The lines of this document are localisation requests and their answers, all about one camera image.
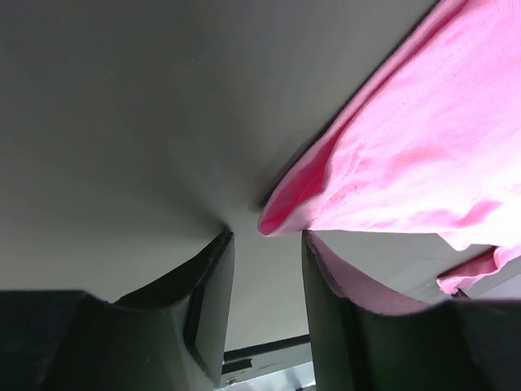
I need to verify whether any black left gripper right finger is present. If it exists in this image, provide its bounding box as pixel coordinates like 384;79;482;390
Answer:
301;231;520;390

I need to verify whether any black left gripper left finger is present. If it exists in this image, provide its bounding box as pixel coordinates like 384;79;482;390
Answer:
1;230;234;390

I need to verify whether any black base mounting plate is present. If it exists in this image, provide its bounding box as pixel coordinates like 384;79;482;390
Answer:
221;334;312;385

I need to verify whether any pink t shirt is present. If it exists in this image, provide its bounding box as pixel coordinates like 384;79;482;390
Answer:
258;1;520;294

